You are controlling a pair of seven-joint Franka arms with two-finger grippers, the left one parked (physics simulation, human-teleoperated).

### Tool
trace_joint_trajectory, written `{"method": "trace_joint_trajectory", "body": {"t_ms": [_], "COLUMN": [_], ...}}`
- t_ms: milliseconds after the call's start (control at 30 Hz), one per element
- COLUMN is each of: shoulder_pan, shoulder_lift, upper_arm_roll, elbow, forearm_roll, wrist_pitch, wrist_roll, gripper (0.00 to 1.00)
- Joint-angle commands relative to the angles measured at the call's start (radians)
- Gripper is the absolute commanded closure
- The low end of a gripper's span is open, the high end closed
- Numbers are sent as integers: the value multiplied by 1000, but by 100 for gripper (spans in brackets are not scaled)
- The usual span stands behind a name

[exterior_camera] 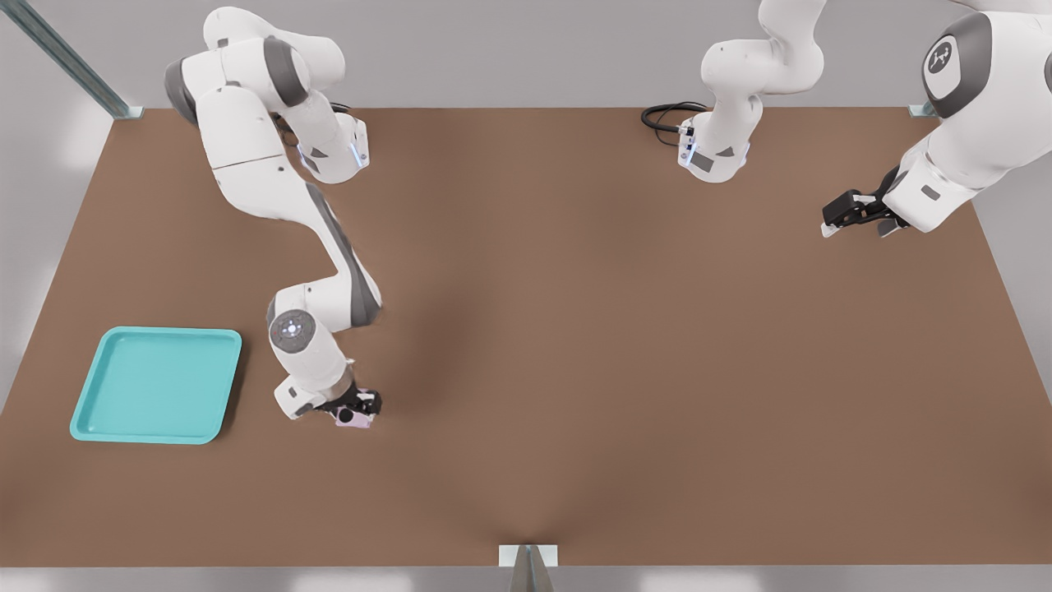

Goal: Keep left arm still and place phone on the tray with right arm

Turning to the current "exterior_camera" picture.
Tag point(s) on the small pale lilac phone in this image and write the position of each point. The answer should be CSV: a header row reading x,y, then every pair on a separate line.
x,y
352,419

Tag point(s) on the pale blue-green tray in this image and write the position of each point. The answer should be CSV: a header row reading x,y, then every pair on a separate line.
x,y
156,385

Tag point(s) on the silver frame post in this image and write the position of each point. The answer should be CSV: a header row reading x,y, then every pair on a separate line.
x,y
62,53
528,563
922,109

